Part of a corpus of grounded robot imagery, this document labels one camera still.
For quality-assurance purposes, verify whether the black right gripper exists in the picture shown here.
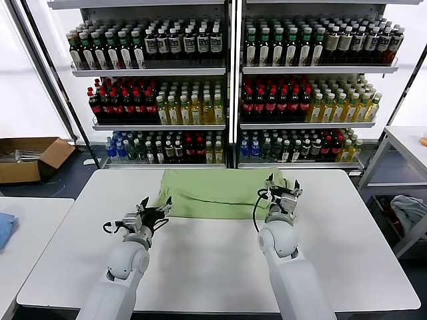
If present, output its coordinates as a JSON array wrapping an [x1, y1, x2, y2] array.
[[264, 175, 304, 209]]

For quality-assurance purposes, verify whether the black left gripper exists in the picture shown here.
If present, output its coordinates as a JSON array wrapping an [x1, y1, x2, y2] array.
[[135, 195, 173, 231]]

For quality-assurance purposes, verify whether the light green t-shirt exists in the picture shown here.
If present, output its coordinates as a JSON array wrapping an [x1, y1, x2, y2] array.
[[151, 166, 290, 221]]

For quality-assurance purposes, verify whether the small red-cap cola bottle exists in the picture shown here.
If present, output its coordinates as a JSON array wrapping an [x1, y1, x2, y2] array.
[[320, 135, 332, 163], [195, 136, 205, 164], [330, 135, 342, 163], [185, 136, 196, 164]]

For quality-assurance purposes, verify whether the brown cardboard box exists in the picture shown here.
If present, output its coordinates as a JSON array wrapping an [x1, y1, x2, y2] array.
[[0, 137, 77, 185]]

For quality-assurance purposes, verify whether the grey metal shelf rack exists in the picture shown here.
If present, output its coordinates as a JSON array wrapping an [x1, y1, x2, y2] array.
[[233, 0, 423, 171], [48, 0, 234, 171]]

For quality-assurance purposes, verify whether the small white side table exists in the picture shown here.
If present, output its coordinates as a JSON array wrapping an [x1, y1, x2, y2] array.
[[0, 196, 76, 320]]

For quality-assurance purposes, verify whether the grey-blue crumpled cloth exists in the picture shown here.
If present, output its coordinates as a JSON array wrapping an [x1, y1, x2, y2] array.
[[390, 195, 427, 243]]

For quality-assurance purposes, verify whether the green-cap dark tea bottle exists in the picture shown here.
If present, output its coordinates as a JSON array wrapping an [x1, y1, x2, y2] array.
[[68, 30, 84, 71], [131, 29, 146, 70], [310, 27, 326, 67], [258, 27, 272, 67], [118, 29, 133, 70], [93, 30, 109, 71], [298, 27, 312, 67], [105, 30, 121, 70], [81, 31, 97, 71], [284, 27, 299, 67], [271, 27, 285, 67], [244, 28, 258, 67]]

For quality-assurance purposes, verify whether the grey metal parts bundle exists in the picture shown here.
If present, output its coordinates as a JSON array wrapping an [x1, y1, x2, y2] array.
[[0, 149, 46, 164]]

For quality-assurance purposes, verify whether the blue folded cloth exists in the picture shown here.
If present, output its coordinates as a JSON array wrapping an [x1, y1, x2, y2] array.
[[0, 212, 20, 254]]

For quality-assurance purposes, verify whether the dark bottle beige label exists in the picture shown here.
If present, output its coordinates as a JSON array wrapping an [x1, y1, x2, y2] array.
[[338, 26, 354, 65], [324, 26, 340, 65]]

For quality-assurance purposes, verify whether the black bottle white label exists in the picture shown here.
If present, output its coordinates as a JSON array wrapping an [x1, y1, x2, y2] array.
[[196, 27, 210, 61], [157, 28, 171, 61], [169, 28, 183, 61], [144, 29, 158, 62], [183, 27, 197, 61], [209, 27, 224, 61]]

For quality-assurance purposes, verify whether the dark bottle grey label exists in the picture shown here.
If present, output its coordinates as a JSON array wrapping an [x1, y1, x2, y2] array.
[[376, 26, 392, 65], [364, 26, 380, 65], [388, 25, 405, 66], [351, 26, 367, 65]]

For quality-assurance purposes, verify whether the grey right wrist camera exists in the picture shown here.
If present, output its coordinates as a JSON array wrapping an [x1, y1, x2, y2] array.
[[279, 195, 298, 216]]

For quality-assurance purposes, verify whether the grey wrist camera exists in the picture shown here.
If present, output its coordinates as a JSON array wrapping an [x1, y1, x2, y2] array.
[[121, 213, 141, 234], [279, 195, 298, 216]]

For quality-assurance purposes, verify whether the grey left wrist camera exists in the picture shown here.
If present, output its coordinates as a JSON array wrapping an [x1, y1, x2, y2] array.
[[121, 213, 141, 234]]

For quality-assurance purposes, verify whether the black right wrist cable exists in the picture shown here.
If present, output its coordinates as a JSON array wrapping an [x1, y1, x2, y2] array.
[[252, 188, 273, 233]]

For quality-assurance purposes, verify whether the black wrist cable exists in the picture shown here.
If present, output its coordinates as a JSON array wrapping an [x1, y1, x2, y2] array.
[[252, 188, 273, 233], [101, 220, 124, 236]]

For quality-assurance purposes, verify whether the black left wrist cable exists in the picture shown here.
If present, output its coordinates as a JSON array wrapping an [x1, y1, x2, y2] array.
[[101, 220, 124, 236]]

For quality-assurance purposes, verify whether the white table grey frame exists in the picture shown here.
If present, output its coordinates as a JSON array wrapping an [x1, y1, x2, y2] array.
[[356, 125, 427, 259]]

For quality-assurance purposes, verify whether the black slanted frame pole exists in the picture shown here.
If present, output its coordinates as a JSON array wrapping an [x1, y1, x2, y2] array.
[[8, 0, 103, 169], [362, 45, 427, 174]]

